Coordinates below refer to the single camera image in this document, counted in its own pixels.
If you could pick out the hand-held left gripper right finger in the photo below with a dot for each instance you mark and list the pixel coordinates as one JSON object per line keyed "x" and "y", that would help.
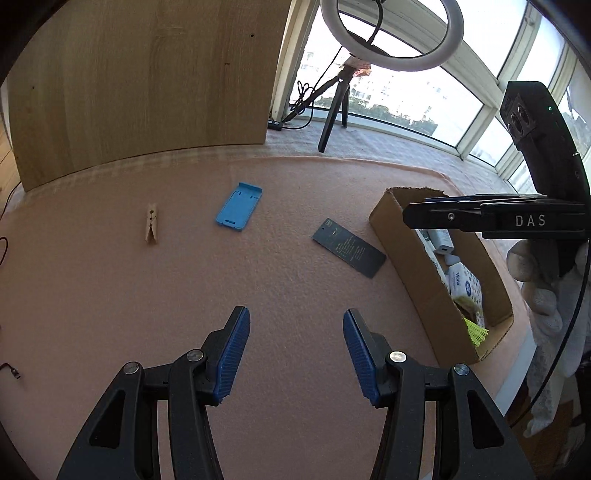
{"x": 360, "y": 360}

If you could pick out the cardboard box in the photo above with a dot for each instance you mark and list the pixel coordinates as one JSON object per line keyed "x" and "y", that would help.
{"x": 415, "y": 277}

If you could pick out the dark printed card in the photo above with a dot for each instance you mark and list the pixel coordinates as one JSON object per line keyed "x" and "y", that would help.
{"x": 348, "y": 247}

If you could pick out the wooden clothespin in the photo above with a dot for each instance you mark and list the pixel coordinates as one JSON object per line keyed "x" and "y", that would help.
{"x": 151, "y": 224}

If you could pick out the white charger plug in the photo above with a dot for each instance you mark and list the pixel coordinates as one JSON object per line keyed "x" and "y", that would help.
{"x": 441, "y": 240}

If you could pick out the black tripod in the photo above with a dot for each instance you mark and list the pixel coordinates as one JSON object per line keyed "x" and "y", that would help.
{"x": 330, "y": 124}

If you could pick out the large wooden board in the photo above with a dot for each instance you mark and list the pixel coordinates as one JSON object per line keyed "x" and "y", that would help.
{"x": 138, "y": 83}

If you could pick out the polka dot tissue pack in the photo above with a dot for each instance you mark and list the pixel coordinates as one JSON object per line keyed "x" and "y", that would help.
{"x": 466, "y": 284}

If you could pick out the person's right hand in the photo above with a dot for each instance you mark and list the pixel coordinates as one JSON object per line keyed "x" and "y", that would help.
{"x": 540, "y": 295}

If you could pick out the blue plastic phone stand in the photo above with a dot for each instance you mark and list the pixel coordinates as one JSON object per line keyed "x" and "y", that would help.
{"x": 238, "y": 207}

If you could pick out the person's right forearm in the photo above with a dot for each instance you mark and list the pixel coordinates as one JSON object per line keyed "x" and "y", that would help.
{"x": 551, "y": 383}

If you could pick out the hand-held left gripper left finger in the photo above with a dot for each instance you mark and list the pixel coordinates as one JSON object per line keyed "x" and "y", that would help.
{"x": 233, "y": 355}

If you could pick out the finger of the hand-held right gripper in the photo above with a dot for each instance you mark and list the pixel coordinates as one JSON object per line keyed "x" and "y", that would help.
{"x": 485, "y": 198}
{"x": 443, "y": 216}

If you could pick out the yellow plastic shuttlecock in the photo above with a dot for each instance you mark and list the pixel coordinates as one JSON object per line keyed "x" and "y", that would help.
{"x": 475, "y": 332}

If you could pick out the pine plank panel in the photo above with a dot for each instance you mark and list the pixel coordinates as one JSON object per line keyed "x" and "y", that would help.
{"x": 4, "y": 157}

